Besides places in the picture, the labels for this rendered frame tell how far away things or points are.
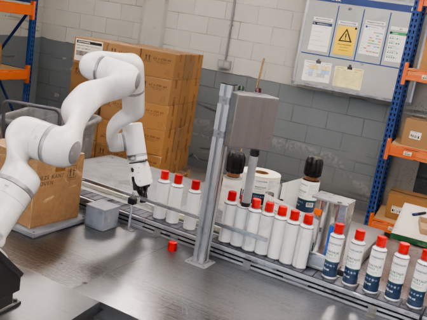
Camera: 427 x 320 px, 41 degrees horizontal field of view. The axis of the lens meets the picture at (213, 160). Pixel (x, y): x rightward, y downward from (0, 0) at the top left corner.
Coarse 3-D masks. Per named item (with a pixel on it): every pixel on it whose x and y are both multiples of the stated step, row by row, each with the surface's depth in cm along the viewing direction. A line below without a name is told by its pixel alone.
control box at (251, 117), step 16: (240, 96) 195; (256, 96) 198; (272, 96) 206; (240, 112) 197; (256, 112) 200; (272, 112) 202; (240, 128) 198; (256, 128) 201; (272, 128) 204; (224, 144) 201; (240, 144) 200; (256, 144) 203
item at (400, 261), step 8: (400, 248) 192; (408, 248) 191; (400, 256) 191; (408, 256) 192; (392, 264) 194; (400, 264) 191; (408, 264) 192; (392, 272) 193; (400, 272) 192; (392, 280) 193; (400, 280) 192; (392, 288) 193; (400, 288) 193; (384, 296) 196; (392, 296) 194
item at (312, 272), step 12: (84, 192) 257; (120, 204) 248; (144, 216) 239; (180, 228) 232; (216, 240) 225; (252, 252) 218; (276, 264) 211; (312, 276) 205; (336, 276) 208; (348, 288) 199; (360, 288) 201; (384, 300) 194; (420, 312) 190
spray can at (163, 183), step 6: (162, 174) 234; (168, 174) 235; (162, 180) 234; (168, 180) 236; (162, 186) 234; (168, 186) 235; (156, 192) 236; (162, 192) 234; (156, 198) 236; (162, 198) 235; (156, 210) 236; (162, 210) 236; (156, 216) 237; (162, 216) 237
